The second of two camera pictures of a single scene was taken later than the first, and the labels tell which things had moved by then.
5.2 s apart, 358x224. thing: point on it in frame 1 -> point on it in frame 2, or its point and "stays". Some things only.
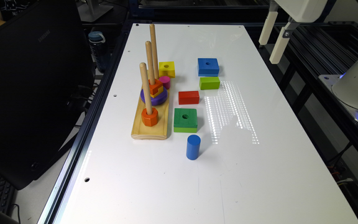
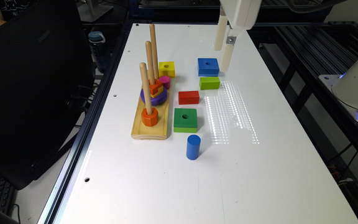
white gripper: [304, 11] -> [240, 14]
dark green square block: [185, 120] stays
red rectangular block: [190, 97] stays
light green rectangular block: [211, 83] stays
